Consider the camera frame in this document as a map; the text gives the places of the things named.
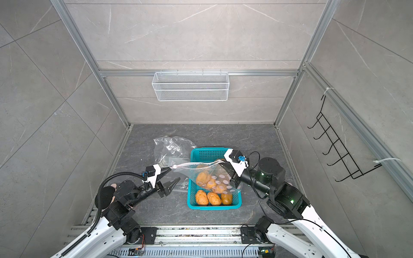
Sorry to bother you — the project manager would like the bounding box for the clear pink-dotted zipper bag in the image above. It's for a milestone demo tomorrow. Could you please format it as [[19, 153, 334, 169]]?
[[172, 160, 242, 195]]

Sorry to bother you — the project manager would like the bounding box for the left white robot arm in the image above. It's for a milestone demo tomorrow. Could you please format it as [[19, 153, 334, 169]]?
[[54, 164, 180, 258]]

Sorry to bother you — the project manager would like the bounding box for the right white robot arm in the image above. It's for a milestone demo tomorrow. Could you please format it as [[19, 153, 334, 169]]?
[[223, 149, 360, 258]]

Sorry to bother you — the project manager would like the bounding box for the teal plastic basket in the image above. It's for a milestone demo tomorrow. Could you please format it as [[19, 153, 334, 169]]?
[[187, 147, 242, 211]]

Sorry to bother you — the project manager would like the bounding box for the pink plush pig toy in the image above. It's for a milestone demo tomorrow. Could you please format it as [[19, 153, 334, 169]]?
[[100, 183, 117, 210]]

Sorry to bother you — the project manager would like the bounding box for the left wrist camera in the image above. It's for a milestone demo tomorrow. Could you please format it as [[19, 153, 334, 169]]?
[[142, 164, 161, 189]]

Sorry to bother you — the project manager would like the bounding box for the metal base rail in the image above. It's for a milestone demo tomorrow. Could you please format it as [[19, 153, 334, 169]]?
[[61, 209, 323, 258]]

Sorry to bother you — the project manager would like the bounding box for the white wire mesh shelf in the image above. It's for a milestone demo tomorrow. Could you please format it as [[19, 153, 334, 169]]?
[[152, 72, 230, 102]]

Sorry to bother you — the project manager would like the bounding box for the black corrugated cable conduit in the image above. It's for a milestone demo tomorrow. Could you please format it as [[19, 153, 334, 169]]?
[[61, 171, 146, 257]]

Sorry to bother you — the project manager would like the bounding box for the black wire hook rack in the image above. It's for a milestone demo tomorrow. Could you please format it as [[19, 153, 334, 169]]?
[[307, 95, 382, 182]]

